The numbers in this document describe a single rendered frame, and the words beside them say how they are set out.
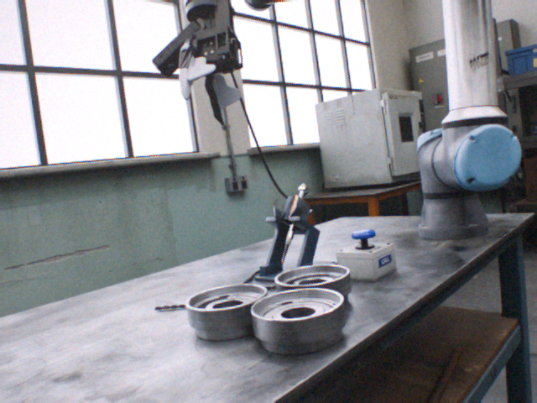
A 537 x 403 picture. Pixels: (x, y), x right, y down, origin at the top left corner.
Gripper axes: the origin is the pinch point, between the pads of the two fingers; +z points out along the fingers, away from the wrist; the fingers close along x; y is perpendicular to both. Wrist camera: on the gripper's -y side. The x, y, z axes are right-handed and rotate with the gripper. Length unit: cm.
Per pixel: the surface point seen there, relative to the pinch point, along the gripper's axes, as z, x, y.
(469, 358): 51, 31, 41
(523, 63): -106, 291, 154
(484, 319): 47, 51, 49
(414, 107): -66, 232, 58
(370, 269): 28.9, 2.9, 24.7
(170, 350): 34.9, -19.8, 2.2
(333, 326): 33.0, -20.0, 21.6
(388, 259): 27.8, 6.4, 27.7
